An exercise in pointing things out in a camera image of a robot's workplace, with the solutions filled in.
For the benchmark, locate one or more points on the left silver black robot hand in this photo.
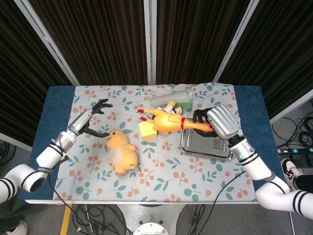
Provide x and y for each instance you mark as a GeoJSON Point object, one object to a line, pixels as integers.
{"type": "Point", "coordinates": [79, 121]}

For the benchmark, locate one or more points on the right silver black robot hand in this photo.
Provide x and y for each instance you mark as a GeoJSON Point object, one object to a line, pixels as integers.
{"type": "Point", "coordinates": [223, 121]}

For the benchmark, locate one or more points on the rubber chicken toy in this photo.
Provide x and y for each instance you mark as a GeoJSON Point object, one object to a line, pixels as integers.
{"type": "Point", "coordinates": [166, 121]}

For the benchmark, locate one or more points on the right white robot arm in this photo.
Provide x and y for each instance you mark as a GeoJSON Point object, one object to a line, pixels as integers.
{"type": "Point", "coordinates": [254, 164]}

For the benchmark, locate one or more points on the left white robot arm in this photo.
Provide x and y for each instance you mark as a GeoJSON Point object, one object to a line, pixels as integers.
{"type": "Point", "coordinates": [47, 156]}

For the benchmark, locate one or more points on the stainless steel tray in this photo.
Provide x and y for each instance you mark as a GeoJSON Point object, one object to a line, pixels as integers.
{"type": "Point", "coordinates": [203, 145]}

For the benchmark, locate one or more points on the blue table cover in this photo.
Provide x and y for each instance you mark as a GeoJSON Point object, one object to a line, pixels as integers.
{"type": "Point", "coordinates": [53, 107]}

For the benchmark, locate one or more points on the green block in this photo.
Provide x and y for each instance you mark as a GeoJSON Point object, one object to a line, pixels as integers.
{"type": "Point", "coordinates": [187, 105]}

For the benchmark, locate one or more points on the yellow plush chick toy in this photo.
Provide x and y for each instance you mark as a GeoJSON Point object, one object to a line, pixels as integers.
{"type": "Point", "coordinates": [122, 151]}

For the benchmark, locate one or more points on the floral patterned tablecloth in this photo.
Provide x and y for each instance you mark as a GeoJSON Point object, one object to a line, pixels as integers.
{"type": "Point", "coordinates": [97, 171]}

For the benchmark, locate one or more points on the yellow foam cube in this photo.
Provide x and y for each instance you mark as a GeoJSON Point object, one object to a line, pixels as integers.
{"type": "Point", "coordinates": [146, 132]}

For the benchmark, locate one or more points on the black power strip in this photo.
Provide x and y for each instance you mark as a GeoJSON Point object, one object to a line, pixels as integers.
{"type": "Point", "coordinates": [296, 150]}

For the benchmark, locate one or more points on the dark brown curtain panel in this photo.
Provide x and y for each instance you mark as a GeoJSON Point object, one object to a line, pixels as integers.
{"type": "Point", "coordinates": [97, 41]}
{"type": "Point", "coordinates": [17, 73]}
{"type": "Point", "coordinates": [281, 54]}
{"type": "Point", "coordinates": [195, 39]}

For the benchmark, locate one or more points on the white black sneaker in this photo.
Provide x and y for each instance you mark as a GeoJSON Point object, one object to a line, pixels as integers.
{"type": "Point", "coordinates": [291, 171]}

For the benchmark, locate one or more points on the yellow floor tape strip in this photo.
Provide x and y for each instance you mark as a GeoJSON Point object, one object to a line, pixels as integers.
{"type": "Point", "coordinates": [66, 219]}

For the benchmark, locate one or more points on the grey partition frame post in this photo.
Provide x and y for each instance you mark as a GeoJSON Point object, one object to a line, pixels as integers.
{"type": "Point", "coordinates": [236, 41]}
{"type": "Point", "coordinates": [49, 44]}
{"type": "Point", "coordinates": [149, 41]}

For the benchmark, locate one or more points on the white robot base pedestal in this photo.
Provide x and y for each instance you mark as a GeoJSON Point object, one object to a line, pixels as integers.
{"type": "Point", "coordinates": [149, 218]}

